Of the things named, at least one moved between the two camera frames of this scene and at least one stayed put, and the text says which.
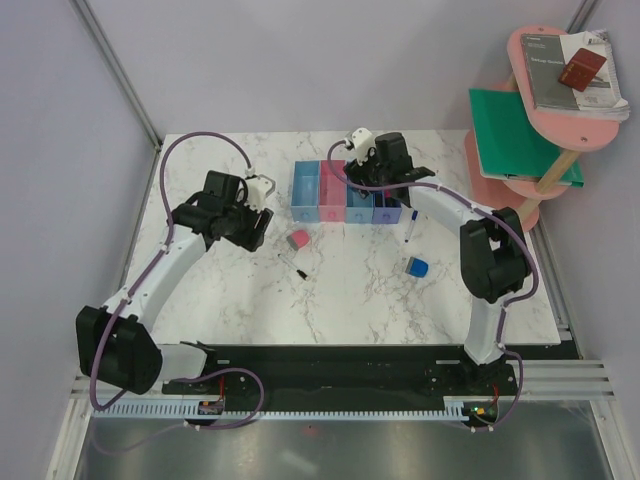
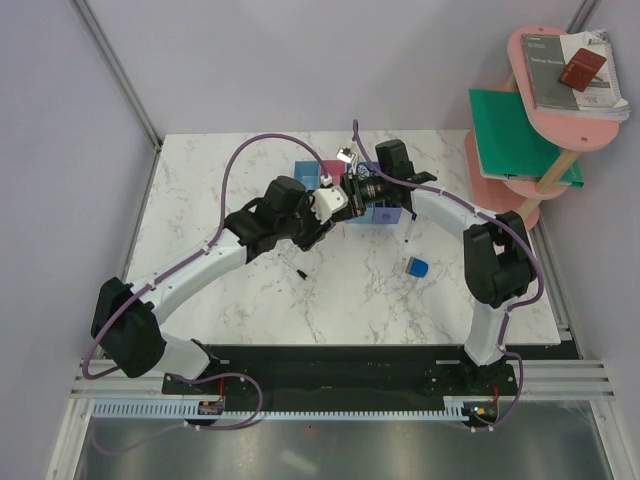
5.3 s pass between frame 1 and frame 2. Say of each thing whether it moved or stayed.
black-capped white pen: stayed
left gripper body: moved
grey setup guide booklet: stayed
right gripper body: moved
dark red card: stayed
